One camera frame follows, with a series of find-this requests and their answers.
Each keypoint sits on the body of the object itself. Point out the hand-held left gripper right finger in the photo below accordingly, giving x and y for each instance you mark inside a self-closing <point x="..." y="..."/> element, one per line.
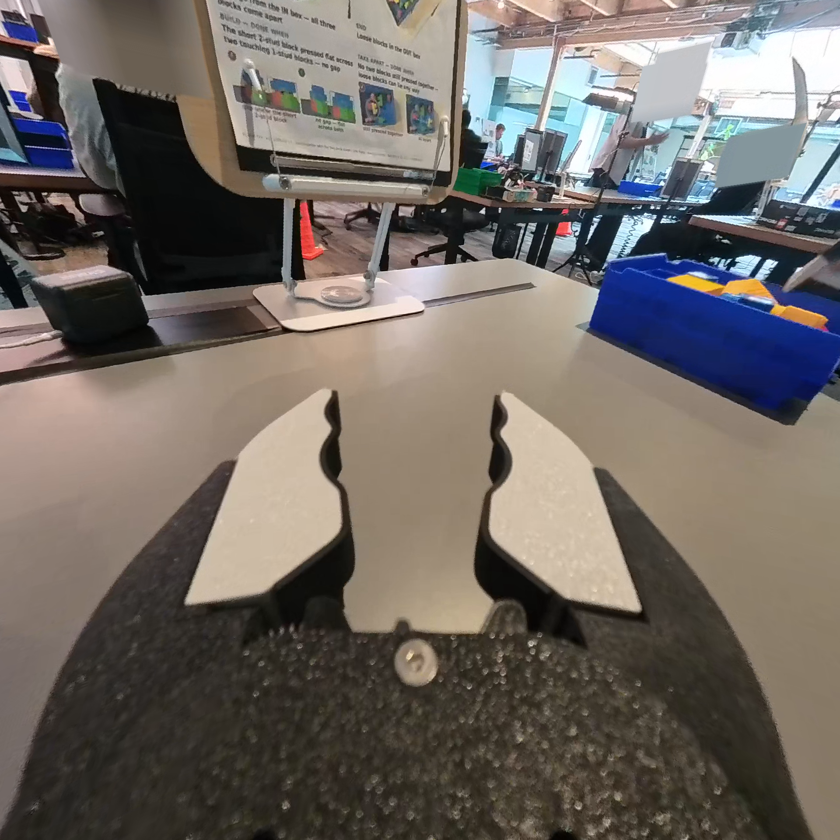
<point x="558" y="525"/>

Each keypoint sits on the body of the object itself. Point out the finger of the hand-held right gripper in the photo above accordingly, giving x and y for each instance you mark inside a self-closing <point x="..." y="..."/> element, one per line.
<point x="817" y="272"/>

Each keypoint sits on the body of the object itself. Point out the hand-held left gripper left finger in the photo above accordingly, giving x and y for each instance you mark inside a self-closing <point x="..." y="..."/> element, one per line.
<point x="269" y="518"/>

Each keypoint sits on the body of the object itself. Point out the pile of coloured toy blocks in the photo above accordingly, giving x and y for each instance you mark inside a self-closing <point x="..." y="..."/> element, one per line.
<point x="748" y="289"/>

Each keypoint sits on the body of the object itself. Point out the blue plastic bin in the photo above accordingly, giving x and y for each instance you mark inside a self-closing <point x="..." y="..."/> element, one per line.
<point x="689" y="341"/>

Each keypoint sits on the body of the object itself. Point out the small wooden desk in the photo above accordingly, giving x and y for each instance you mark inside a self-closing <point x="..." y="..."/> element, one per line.
<point x="768" y="229"/>

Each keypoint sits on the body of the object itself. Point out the orange traffic cone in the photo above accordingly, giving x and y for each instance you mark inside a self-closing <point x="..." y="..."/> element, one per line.
<point x="564" y="229"/>
<point x="310" y="229"/>

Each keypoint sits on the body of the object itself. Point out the dark grey box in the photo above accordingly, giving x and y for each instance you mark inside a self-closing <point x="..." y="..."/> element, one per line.
<point x="92" y="305"/>

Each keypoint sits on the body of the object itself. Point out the long wooden desk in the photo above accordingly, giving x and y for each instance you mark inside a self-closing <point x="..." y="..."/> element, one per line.
<point x="525" y="203"/>

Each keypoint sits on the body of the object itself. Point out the pair of desk monitors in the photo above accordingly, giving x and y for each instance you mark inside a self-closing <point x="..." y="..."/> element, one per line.
<point x="538" y="154"/>

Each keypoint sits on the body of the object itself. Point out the black office chair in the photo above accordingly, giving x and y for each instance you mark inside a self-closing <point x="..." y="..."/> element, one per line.
<point x="453" y="229"/>

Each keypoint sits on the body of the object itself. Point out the black high-back chair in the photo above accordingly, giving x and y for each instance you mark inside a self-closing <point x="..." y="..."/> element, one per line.
<point x="184" y="197"/>

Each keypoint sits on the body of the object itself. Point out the green storage bins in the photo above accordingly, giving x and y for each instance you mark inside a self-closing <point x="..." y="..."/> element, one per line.
<point x="479" y="180"/>

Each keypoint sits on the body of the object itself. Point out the stack of blue bins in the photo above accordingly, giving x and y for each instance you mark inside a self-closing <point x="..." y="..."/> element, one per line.
<point x="43" y="144"/>

